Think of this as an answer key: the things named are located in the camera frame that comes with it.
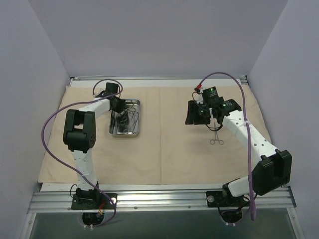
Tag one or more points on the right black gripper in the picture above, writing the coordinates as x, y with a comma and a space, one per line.
195, 114

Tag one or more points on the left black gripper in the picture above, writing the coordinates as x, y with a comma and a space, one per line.
119, 106

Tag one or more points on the steel instrument tray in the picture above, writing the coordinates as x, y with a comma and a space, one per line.
118, 131

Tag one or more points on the steel forceps with ring handles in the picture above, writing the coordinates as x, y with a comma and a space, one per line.
216, 139

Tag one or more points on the beige cloth kit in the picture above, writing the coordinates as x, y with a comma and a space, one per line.
165, 151

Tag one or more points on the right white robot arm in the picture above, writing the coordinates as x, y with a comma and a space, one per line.
232, 123

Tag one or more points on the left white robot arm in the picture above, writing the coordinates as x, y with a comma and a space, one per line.
80, 136

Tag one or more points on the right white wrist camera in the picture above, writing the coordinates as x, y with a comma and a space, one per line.
198, 88

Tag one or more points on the back aluminium rail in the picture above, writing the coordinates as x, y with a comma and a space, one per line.
122, 78

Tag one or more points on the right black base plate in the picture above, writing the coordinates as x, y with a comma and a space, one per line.
216, 199

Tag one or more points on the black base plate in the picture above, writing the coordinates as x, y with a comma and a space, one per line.
86, 200
216, 199

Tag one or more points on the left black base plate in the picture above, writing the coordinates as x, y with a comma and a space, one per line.
86, 200

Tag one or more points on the front aluminium rail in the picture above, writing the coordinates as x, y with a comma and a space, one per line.
55, 198

